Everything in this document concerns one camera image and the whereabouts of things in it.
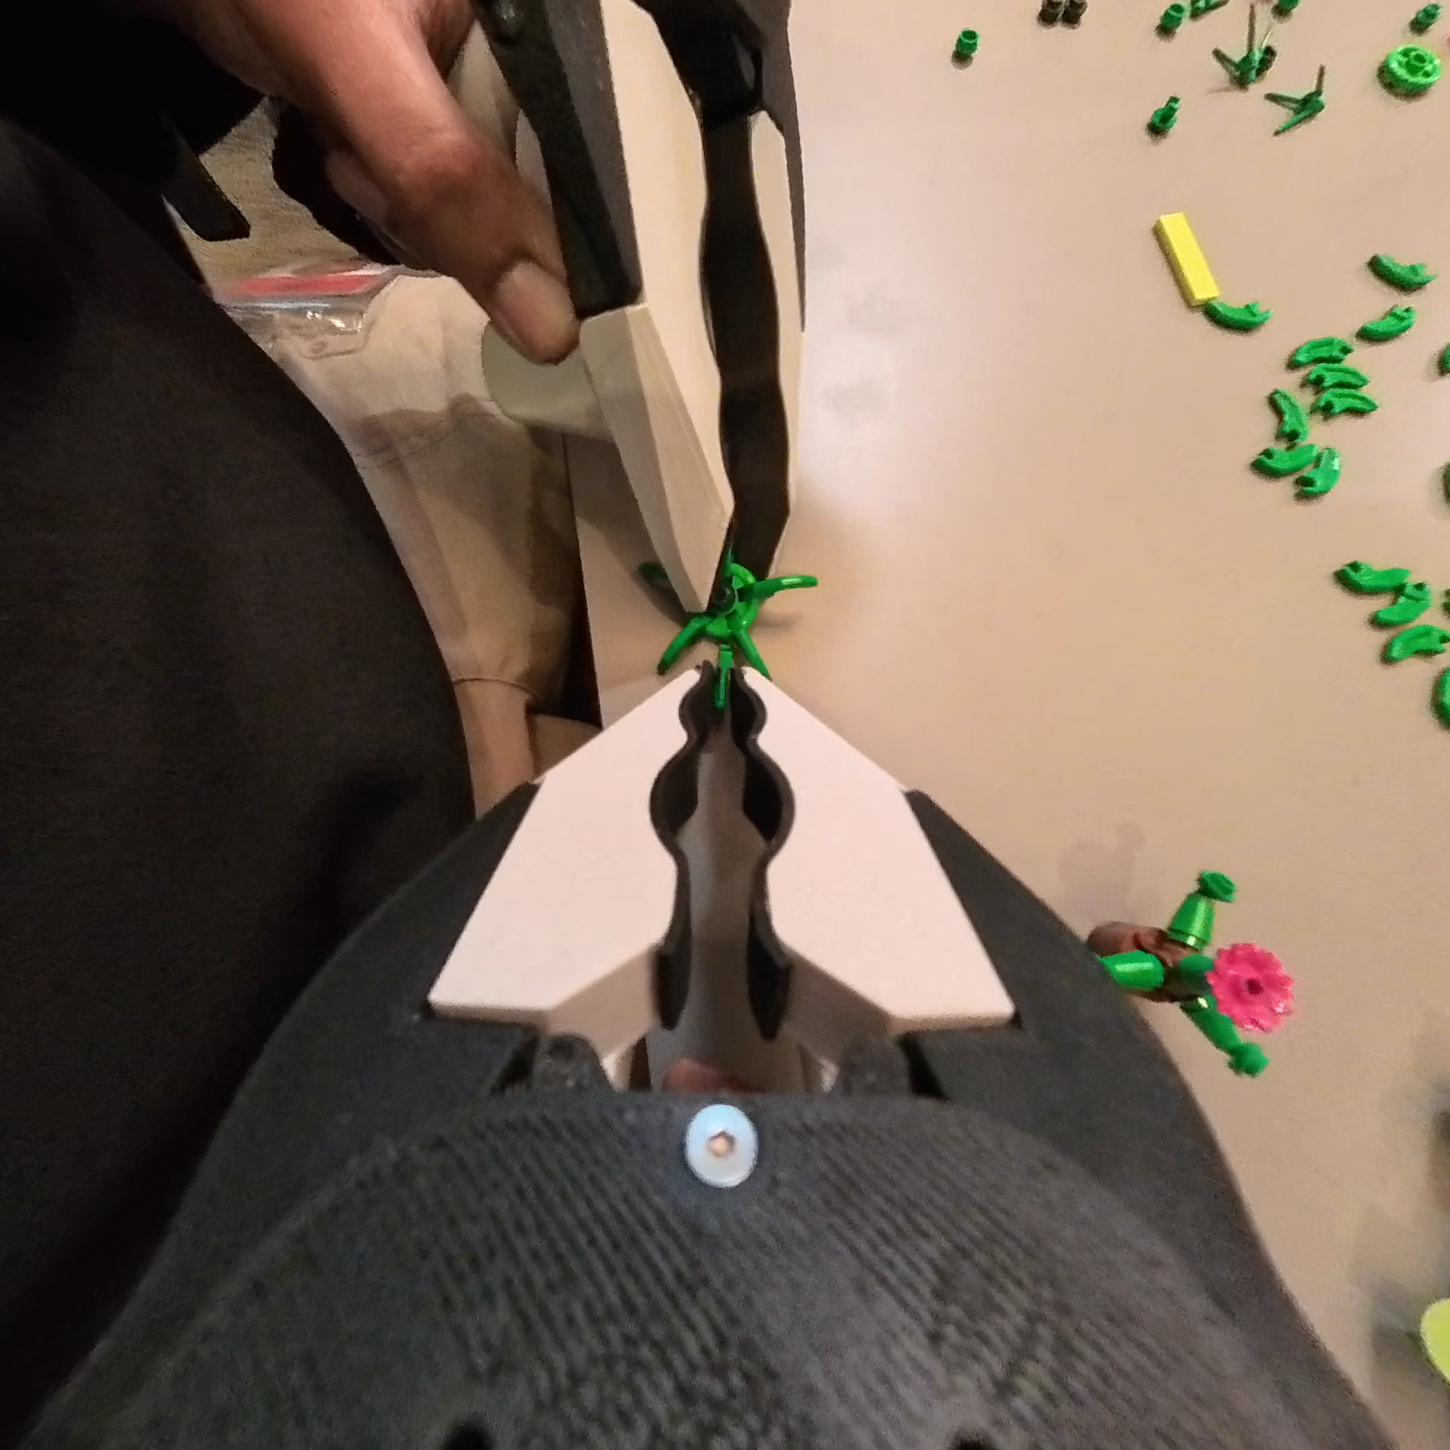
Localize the person's beige trousers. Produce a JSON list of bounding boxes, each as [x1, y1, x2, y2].
[[169, 101, 604, 816]]

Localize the group of green leaf pieces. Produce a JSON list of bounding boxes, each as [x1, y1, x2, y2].
[[1201, 253, 1450, 728]]

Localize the small potted toy flower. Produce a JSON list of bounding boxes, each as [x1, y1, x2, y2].
[[1085, 868, 1298, 1078]]

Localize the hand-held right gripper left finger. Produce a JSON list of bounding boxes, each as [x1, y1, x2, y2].
[[428, 667, 718, 1085]]

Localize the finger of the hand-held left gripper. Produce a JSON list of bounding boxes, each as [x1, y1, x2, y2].
[[702, 87, 809, 574], [580, 296, 737, 616]]

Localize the yellow flat brick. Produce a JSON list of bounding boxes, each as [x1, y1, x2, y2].
[[1151, 210, 1224, 308]]

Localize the person's left hand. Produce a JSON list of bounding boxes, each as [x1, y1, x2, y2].
[[190, 0, 585, 365]]

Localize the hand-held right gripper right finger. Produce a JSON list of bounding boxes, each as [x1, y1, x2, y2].
[[732, 666, 1016, 1085]]

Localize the green spiky plant stem piece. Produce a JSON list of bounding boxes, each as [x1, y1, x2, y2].
[[637, 554, 820, 681]]

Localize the group of small flower pieces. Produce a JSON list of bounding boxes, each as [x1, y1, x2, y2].
[[951, 0, 1445, 138]]

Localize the person's black jacket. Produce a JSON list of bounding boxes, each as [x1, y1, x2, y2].
[[0, 113, 480, 1450]]

